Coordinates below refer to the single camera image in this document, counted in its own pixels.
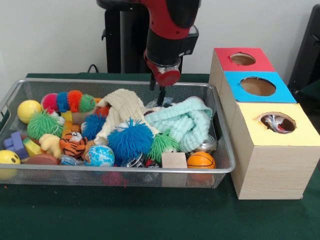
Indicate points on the green spiky ball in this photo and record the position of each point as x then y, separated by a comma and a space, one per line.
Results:
44, 125

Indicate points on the multicolour fuzzy caterpillar toy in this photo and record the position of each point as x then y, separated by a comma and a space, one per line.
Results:
67, 101

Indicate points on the small wooden cube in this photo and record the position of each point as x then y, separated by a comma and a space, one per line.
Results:
174, 160

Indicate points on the wooden box with three holes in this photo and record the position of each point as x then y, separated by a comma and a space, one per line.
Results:
270, 165

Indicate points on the blue spiky ball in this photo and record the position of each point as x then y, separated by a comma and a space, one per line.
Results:
130, 140
92, 125

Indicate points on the cream yellow cloth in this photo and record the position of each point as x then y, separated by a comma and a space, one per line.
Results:
120, 110

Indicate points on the colourful polka dot cloth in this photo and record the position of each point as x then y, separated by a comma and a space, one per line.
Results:
274, 123

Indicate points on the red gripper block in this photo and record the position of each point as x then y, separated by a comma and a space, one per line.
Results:
165, 75

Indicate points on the side table with green cloth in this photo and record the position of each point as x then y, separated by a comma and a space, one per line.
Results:
312, 97

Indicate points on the clear mesh bin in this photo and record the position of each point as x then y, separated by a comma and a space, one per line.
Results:
150, 179

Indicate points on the globe print ball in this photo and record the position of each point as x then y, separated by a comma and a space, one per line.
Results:
98, 156

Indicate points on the black stand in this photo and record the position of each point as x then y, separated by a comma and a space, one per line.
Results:
310, 50

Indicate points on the green fuzzy toy with eyes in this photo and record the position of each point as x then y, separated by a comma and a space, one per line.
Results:
162, 145

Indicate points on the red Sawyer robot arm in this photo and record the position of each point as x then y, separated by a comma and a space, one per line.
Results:
172, 30

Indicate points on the small orange basketball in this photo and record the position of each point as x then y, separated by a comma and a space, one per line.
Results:
201, 160

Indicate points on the mint green cloth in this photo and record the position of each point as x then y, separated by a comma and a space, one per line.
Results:
185, 122

